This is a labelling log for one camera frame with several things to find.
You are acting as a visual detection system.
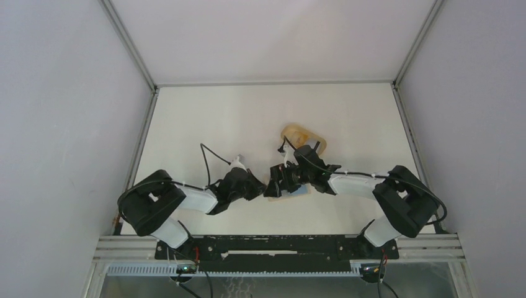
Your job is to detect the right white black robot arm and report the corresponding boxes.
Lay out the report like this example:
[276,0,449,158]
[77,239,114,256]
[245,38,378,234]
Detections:
[263,145,442,258]

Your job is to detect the beige oval plastic tray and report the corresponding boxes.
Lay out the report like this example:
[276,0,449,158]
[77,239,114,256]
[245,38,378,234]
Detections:
[280,123,327,155]

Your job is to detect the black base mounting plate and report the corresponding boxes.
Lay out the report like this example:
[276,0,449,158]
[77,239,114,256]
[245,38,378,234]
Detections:
[154,235,399,271]

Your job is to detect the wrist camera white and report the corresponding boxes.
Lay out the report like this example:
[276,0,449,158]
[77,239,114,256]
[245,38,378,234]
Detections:
[278,143,298,168]
[230,155,247,171]

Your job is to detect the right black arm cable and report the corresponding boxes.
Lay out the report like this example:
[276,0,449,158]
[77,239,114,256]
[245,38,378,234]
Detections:
[279,135,448,298]

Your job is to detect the left green circuit board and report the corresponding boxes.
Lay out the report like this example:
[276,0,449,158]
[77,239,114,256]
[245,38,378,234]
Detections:
[176,265,198,275]

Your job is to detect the beige leather card holder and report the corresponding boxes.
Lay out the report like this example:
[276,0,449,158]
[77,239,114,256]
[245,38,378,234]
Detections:
[267,191,299,202]

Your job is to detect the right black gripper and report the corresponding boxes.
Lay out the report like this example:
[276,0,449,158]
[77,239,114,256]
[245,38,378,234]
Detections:
[264,160,314,197]

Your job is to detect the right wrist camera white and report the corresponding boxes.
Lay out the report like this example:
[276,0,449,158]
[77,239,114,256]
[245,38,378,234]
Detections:
[278,143,298,168]

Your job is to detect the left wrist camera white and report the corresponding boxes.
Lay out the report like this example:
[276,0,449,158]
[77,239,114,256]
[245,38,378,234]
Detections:
[230,155,247,171]

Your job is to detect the white slotted cable duct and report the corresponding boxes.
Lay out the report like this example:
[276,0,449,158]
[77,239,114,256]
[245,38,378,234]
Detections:
[106,263,362,277]

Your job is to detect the aluminium front frame rail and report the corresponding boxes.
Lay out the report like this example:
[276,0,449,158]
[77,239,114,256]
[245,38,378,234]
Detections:
[92,234,466,263]

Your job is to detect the right circuit board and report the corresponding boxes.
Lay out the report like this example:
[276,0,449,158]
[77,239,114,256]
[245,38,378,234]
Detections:
[360,266,385,275]

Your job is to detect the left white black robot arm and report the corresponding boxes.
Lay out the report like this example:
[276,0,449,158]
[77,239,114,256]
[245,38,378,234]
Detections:
[117,167,267,259]

